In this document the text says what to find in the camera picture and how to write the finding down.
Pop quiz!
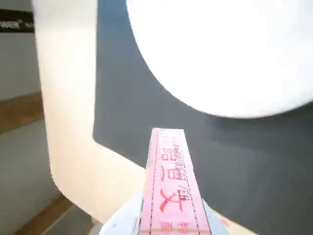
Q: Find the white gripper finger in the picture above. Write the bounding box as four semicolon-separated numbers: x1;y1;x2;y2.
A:
100;188;147;235
201;200;232;235

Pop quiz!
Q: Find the juice carton with pink side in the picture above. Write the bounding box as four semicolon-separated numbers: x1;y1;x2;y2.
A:
140;127;213;235

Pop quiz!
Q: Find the round white dish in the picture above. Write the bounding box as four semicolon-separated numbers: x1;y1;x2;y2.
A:
126;0;313;119

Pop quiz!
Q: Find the dark grey mat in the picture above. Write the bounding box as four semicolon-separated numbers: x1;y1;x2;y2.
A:
92;0;313;235

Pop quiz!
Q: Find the black bar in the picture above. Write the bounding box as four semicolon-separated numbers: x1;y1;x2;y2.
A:
0;9;35;33

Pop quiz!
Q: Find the wooden lattice frame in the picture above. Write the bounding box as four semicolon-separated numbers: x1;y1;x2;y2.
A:
0;92;75;235

